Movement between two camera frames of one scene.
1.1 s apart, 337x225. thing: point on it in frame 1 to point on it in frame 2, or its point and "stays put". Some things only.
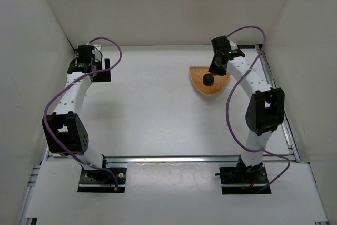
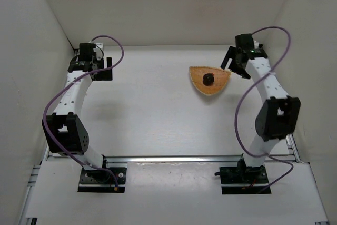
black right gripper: x=218 y=64 to x=235 y=65
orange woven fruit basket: x=197 y=74 stays put
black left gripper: x=102 y=75 stays put
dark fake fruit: x=208 y=79 stays put
